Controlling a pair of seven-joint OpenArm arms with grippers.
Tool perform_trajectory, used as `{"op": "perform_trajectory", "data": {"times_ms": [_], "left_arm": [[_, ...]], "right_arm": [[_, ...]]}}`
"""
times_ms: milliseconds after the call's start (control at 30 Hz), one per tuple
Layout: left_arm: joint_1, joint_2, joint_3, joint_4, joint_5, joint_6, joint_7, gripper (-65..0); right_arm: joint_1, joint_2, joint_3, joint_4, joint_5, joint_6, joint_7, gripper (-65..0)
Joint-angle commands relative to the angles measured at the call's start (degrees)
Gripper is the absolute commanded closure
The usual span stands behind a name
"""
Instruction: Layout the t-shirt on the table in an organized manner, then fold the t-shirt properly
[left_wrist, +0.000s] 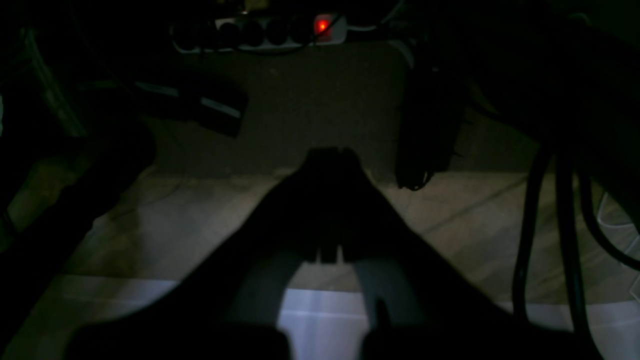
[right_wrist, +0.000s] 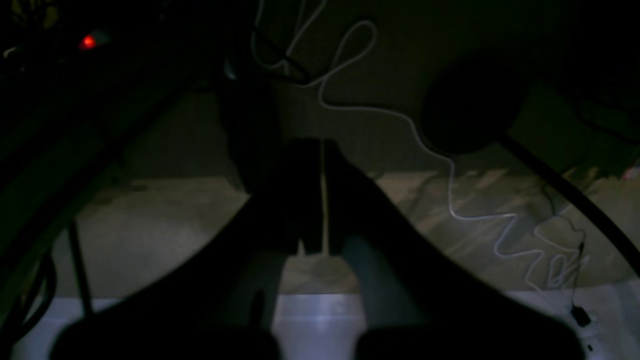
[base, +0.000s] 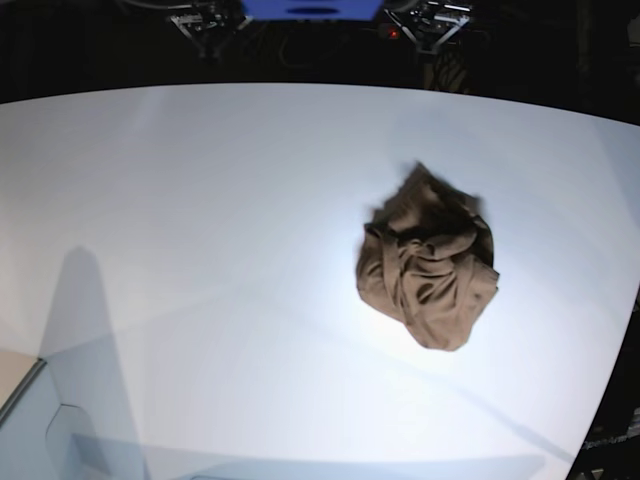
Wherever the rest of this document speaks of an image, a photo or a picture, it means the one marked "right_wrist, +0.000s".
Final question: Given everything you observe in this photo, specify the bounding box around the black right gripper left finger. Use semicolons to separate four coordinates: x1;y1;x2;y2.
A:
50;138;323;360

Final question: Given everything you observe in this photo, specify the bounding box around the white cable on floor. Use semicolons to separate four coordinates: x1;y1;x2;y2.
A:
251;0;591;293

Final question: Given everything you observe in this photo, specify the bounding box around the black power strip red switch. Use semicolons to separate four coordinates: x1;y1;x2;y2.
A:
0;27;116;63

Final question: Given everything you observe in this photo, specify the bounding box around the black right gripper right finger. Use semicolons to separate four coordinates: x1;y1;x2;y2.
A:
324;140;586;360

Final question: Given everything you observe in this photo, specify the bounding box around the black round stool base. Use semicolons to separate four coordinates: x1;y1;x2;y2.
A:
418;55;528;155

